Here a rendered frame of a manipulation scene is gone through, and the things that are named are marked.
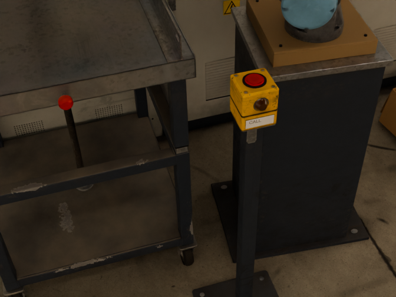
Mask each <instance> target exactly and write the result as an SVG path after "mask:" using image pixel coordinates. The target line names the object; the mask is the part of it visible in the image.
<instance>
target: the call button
mask: <svg viewBox="0 0 396 297"><path fill-rule="evenodd" d="M245 82H246V83H247V84H249V85H251V86H259V85H261V84H263V83H264V78H263V77H262V76H261V75H259V74H249V75H247V76H246V77H245Z"/></svg>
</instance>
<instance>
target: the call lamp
mask: <svg viewBox="0 0 396 297"><path fill-rule="evenodd" d="M268 105H269V100H268V99H267V98H265V97H261V98H258V99H257V100H256V101H255V102H254V103H253V108H254V109H255V110H256V111H264V110H266V108H267V106H268Z"/></svg>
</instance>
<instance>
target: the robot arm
mask: <svg viewBox="0 0 396 297"><path fill-rule="evenodd" d="M280 1H281V10H282V14H283V16H284V18H285V24H284V27H285V30H286V32H287V33H288V34H289V35H290V36H292V37H294V38H296V39H298V40H300V41H304V42H311V43H323V42H329V41H333V40H335V39H337V38H338V37H339V36H340V35H341V34H342V32H343V27H344V18H343V14H342V8H341V0H280Z"/></svg>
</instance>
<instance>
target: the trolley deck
mask: <svg viewBox="0 0 396 297"><path fill-rule="evenodd" d="M163 1H164V3H165V4H166V7H167V9H168V10H169V13H170V15H171V17H172V18H173V21H174V22H175V24H176V26H177V28H178V30H179V32H180V34H181V49H182V55H183V57H184V60H182V61H176V62H171V63H167V61H166V58H165V56H164V54H163V52H162V50H161V48H160V46H159V43H158V41H157V39H156V36H155V34H154V32H153V30H152V28H151V26H150V23H149V21H148V19H147V17H146V15H145V13H144V10H143V8H142V6H141V3H140V1H139V0H0V117H3V116H8V115H12V114H18V113H23V112H27V111H32V110H38V109H42V108H47V107H52V106H56V105H58V99H59V98H60V97H61V96H62V93H66V95H69V96H70V97H71V98H72V100H73V102H76V101H82V100H87V99H91V98H96V97H102V96H105V95H111V94H117V93H122V92H126V91H131V90H136V89H140V88H146V87H151V86H155V85H160V84H166V83H171V82H175V81H180V80H186V79H189V78H195V77H196V56H195V54H194V53H193V51H192V49H191V47H190V45H189V43H188V41H187V39H186V37H185V36H184V33H183V31H182V29H181V27H180V26H179V24H178V22H177V20H176V18H175V16H174V14H173V13H172V11H171V9H170V7H169V5H168V3H167V1H166V0H163Z"/></svg>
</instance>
